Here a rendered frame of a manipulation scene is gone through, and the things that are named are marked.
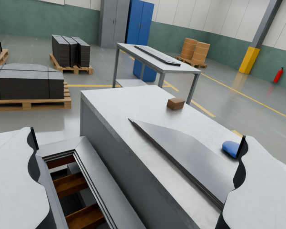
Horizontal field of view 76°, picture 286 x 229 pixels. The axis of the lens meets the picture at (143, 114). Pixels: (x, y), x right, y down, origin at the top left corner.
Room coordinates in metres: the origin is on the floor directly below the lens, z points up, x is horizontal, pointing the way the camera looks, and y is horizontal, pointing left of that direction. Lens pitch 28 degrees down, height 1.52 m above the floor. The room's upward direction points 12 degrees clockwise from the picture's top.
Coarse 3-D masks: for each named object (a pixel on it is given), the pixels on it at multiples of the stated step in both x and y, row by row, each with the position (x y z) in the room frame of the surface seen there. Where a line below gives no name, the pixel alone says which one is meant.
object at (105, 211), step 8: (64, 152) 0.69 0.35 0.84; (72, 152) 0.71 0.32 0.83; (48, 160) 0.63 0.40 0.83; (56, 160) 0.65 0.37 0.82; (80, 160) 0.66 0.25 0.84; (80, 168) 0.63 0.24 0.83; (48, 176) 0.54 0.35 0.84; (88, 176) 0.58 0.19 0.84; (88, 184) 0.55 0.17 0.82; (96, 192) 0.51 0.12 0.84; (56, 200) 0.44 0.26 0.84; (96, 200) 0.48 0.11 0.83; (104, 208) 0.45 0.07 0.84; (104, 216) 0.42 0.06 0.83; (64, 224) 0.36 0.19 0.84; (112, 224) 0.39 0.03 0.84
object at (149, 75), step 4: (136, 60) 4.97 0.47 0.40; (136, 64) 4.94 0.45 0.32; (140, 64) 4.73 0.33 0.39; (136, 68) 4.90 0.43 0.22; (140, 68) 4.70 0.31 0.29; (144, 68) 4.57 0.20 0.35; (148, 68) 4.63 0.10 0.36; (136, 72) 4.87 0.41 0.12; (140, 72) 4.66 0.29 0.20; (144, 72) 4.58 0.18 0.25; (148, 72) 4.64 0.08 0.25; (152, 72) 4.69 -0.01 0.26; (156, 72) 4.75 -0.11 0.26; (144, 76) 4.59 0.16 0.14; (148, 76) 4.65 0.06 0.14; (152, 76) 4.70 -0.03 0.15; (144, 80) 4.60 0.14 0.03; (148, 80) 4.66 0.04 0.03; (152, 80) 4.72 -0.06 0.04
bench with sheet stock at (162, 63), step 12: (120, 48) 3.53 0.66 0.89; (132, 48) 3.42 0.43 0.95; (144, 48) 3.47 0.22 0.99; (144, 60) 2.75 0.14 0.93; (156, 60) 2.82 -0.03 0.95; (168, 60) 2.82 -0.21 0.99; (168, 72) 2.41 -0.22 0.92; (180, 72) 2.52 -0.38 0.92; (192, 72) 2.66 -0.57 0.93; (120, 84) 3.44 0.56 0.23; (132, 84) 3.58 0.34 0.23; (144, 84) 3.74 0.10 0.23; (192, 84) 2.76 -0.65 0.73
